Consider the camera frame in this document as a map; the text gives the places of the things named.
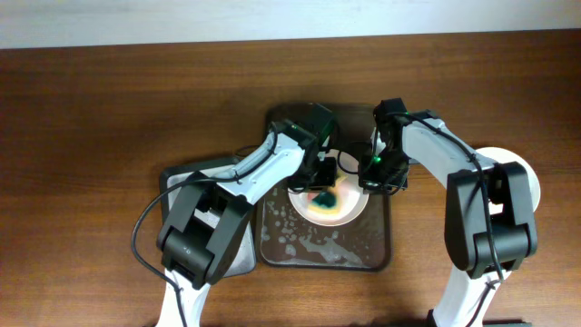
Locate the green and yellow sponge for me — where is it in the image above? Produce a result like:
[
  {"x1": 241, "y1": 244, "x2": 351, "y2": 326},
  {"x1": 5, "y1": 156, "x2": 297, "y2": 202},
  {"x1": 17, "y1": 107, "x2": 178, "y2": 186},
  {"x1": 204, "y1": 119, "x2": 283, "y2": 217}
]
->
[{"x1": 307, "y1": 175, "x2": 347, "y2": 215}]

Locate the small black soapy tray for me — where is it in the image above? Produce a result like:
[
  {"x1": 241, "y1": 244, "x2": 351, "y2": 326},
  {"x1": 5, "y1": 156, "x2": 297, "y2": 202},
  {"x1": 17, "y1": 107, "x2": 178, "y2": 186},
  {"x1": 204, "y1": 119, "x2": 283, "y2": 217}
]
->
[{"x1": 159, "y1": 156, "x2": 257, "y2": 278}]

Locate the cream plate with red stain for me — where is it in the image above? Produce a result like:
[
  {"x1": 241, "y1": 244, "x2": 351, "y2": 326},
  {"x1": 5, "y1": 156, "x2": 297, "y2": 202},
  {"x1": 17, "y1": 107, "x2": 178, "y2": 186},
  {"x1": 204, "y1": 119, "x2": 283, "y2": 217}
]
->
[{"x1": 475, "y1": 146, "x2": 542, "y2": 213}]

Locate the pinkish plate with red smear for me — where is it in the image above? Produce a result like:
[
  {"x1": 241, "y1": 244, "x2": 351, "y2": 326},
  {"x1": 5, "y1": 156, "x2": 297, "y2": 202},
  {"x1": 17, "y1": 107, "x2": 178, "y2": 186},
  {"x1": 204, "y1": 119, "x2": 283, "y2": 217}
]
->
[{"x1": 288, "y1": 152, "x2": 369, "y2": 227}]

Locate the dark brown plastic tray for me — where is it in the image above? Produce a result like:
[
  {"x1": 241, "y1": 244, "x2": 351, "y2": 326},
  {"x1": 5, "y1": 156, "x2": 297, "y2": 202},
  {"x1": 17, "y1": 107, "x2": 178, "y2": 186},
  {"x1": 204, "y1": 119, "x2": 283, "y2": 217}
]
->
[{"x1": 255, "y1": 103, "x2": 392, "y2": 272}]

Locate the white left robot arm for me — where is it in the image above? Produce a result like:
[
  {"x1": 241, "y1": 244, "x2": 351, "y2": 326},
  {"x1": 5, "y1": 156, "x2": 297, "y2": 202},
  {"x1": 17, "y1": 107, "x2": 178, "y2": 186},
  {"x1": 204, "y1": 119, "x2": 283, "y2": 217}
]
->
[{"x1": 156, "y1": 118, "x2": 336, "y2": 326}]

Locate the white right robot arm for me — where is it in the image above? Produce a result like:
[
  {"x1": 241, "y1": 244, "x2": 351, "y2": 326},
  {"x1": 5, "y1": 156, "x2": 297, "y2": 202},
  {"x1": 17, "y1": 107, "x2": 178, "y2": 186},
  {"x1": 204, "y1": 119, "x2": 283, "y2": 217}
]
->
[{"x1": 359, "y1": 107, "x2": 538, "y2": 326}]

